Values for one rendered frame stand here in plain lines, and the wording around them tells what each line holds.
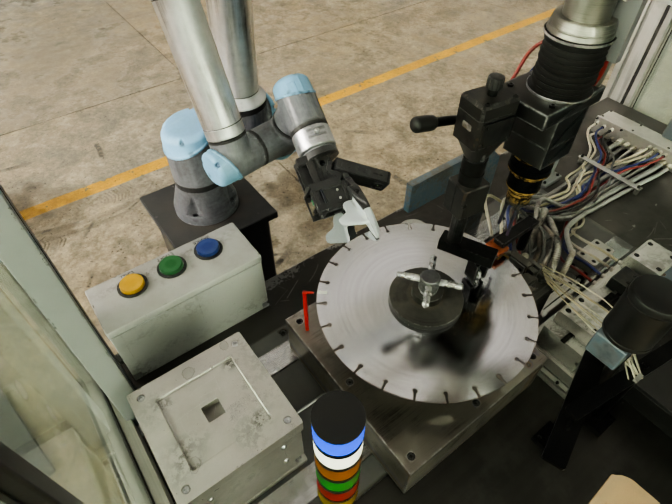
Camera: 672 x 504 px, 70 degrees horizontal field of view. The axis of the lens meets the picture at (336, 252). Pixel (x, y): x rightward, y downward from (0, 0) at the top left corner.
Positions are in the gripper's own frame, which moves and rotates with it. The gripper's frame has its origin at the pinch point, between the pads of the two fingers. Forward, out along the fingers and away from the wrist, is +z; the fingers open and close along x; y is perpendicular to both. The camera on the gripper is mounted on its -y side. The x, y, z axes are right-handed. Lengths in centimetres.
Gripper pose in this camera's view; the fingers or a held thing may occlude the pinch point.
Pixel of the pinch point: (369, 247)
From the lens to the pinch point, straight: 88.6
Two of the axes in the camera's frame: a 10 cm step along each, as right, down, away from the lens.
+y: -9.0, 3.3, -2.8
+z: 3.7, 9.2, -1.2
